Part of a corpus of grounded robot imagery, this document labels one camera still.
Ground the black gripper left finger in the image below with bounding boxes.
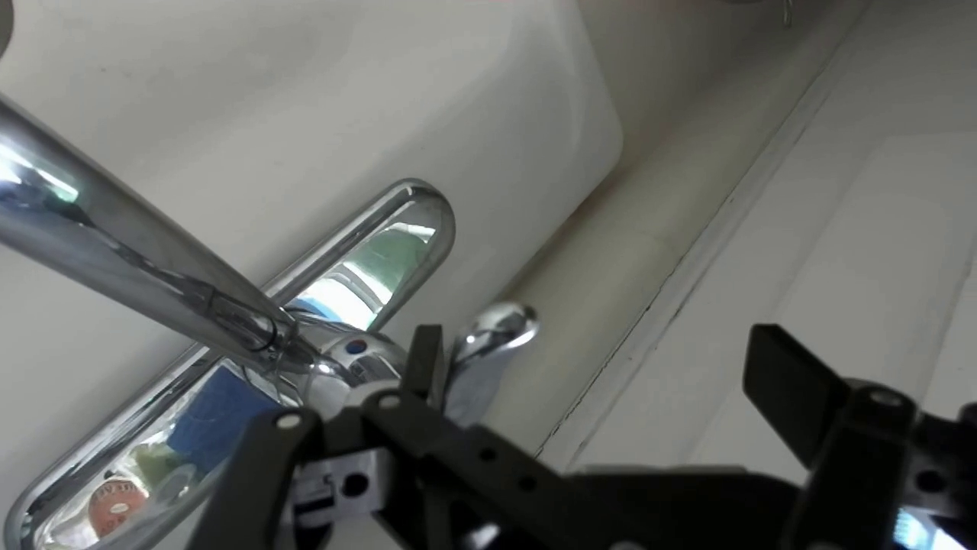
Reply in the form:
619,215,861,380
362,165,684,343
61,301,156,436
187,319,575,550

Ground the chrome faucet lever handle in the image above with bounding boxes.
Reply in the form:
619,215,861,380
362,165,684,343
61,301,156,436
439,300,540,431

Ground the white ceramic sink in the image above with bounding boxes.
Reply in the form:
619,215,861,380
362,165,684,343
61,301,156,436
0,0,625,550

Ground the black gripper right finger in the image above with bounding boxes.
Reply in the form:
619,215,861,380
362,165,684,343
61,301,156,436
742,319,977,550

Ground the chrome faucet spout with base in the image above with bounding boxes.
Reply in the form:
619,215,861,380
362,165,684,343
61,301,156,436
0,90,458,550

